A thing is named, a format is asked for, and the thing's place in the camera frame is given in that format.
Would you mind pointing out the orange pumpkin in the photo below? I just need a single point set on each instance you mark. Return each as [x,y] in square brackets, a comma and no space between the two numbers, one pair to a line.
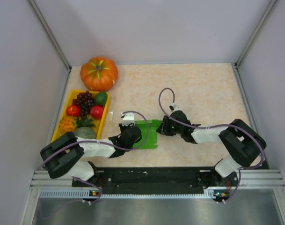
[99,74]

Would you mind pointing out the aluminium corner post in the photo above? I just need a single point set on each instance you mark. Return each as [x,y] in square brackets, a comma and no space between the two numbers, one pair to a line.
[49,33]
[256,32]

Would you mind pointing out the orange pineapple with leaves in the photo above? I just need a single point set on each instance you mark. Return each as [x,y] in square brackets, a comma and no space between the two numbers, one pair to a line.
[70,124]

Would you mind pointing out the red tomato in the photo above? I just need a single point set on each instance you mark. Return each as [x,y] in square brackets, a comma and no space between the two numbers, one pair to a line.
[96,112]

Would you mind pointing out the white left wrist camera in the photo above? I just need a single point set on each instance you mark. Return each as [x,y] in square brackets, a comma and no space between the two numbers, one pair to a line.
[128,119]

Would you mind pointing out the aluminium corner post left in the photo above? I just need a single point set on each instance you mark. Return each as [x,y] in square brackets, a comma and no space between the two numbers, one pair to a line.
[49,33]

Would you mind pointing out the grey slotted cable duct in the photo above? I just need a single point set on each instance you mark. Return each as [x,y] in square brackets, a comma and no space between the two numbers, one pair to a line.
[88,194]

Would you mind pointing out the grey green melon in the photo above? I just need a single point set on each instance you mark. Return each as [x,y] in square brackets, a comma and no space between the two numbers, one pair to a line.
[85,132]

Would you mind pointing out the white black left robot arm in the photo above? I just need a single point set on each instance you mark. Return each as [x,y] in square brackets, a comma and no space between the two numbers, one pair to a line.
[64,155]

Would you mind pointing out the green lime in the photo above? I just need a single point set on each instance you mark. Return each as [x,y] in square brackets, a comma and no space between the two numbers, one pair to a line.
[101,98]

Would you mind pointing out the aluminium corner post right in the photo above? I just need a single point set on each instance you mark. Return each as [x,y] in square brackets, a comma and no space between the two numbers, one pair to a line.
[256,32]

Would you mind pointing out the dark purple grape bunch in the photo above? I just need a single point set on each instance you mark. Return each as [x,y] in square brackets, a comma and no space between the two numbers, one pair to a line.
[84,101]

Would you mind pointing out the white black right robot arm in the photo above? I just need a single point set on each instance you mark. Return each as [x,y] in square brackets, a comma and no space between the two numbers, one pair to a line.
[243,144]

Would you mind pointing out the red apple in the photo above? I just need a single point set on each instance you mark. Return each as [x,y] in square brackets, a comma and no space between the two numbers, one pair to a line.
[73,111]

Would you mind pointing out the yellow plastic tray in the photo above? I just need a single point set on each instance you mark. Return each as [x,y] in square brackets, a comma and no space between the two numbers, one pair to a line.
[98,123]

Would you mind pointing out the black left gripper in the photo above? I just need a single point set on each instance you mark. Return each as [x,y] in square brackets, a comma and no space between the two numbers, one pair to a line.
[122,127]

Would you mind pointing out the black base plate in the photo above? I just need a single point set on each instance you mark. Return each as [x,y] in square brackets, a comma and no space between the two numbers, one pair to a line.
[160,180]

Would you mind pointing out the green paper box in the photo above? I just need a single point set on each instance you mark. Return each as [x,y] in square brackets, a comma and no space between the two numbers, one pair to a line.
[151,142]

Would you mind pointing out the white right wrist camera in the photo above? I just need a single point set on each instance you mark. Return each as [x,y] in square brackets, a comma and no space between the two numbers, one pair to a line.
[173,107]

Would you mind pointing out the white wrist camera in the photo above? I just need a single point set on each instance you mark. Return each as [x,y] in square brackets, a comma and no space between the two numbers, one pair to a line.
[128,119]
[173,107]

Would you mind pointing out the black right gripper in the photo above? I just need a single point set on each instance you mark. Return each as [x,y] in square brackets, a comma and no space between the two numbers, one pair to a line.
[164,128]

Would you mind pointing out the small white paper scrap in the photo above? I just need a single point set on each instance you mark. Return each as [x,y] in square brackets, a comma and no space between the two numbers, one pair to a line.
[111,115]

